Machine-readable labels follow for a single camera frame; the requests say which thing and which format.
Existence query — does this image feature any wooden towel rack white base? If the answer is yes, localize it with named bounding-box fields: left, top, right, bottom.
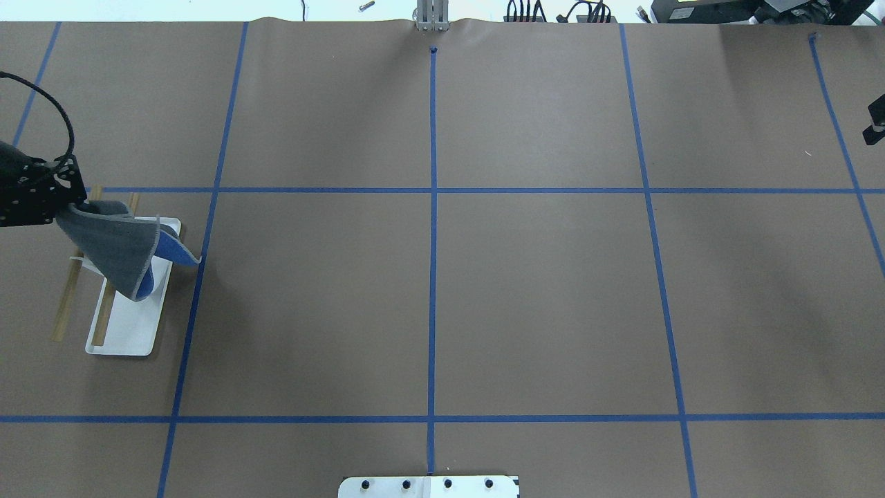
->
left=50, top=192, right=187, bottom=357

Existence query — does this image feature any black usb hub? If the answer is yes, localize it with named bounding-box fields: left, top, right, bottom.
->
left=503, top=0, right=547, bottom=23

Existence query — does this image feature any blue towel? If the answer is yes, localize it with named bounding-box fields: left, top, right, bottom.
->
left=56, top=201, right=201, bottom=302

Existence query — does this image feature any white camera post with base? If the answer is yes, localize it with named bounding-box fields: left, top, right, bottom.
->
left=337, top=474, right=521, bottom=497

